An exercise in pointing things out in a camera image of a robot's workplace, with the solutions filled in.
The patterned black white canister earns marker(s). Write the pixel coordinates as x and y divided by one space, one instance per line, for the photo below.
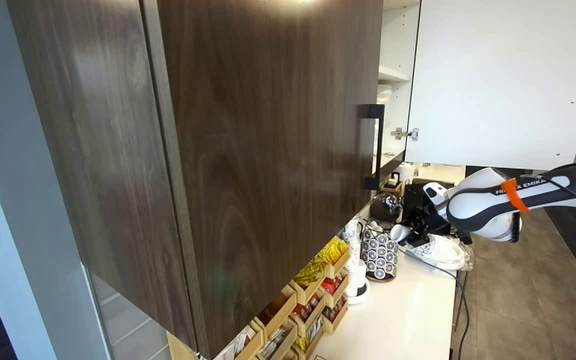
378 253

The white bottle with black base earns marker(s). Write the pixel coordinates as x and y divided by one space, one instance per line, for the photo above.
357 268

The dark wood cabinet door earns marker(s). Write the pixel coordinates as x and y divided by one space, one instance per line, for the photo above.
205 148

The wooden tea bag organizer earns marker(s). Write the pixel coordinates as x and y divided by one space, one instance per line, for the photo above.
273 310

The open white cabinet door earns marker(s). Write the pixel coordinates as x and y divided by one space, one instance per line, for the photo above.
495 83

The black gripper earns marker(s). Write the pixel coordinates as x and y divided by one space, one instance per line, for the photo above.
422 220

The black coffee machine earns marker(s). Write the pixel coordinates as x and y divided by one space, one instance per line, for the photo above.
412 188

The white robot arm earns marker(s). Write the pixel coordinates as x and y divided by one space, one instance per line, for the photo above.
490 205

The white cabinet interior shelf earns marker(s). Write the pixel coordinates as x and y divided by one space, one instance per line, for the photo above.
396 71

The black cabinet door handle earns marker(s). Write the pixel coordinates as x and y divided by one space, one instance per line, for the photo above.
374 113

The dark kettle with handle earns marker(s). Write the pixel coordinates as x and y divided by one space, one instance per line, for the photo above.
385 209

